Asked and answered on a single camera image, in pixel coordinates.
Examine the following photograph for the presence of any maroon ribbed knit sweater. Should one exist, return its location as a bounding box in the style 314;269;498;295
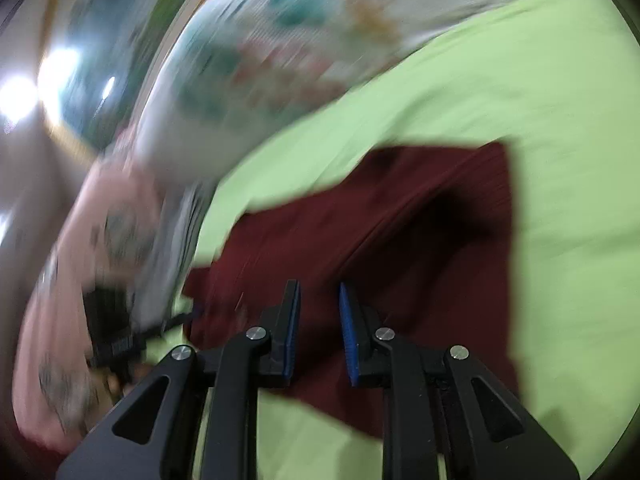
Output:
181;142;523;441

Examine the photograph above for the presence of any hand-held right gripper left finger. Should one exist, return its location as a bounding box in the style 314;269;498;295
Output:
56;280;302;480

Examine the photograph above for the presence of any gold framed landscape picture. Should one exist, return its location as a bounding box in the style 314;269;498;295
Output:
40;0;241;161

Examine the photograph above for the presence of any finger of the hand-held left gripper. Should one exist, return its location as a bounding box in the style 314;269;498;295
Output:
140;307;205;343

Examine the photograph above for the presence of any pink quilt with plaid hearts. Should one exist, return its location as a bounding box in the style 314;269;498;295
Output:
10;160;171;453

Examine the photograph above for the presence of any bright ceiling light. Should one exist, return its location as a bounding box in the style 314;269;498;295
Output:
39;46;82;113
0;74;40;127

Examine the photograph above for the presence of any light green bed sheet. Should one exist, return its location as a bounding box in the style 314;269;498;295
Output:
170;0;640;480

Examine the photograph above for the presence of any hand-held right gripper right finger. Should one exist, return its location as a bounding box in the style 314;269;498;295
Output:
339;282;581;480

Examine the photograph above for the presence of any white floral quilt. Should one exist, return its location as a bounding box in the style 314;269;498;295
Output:
132;0;596;196

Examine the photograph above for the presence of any folded grey cloth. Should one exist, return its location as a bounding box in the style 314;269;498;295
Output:
132;182;218;331

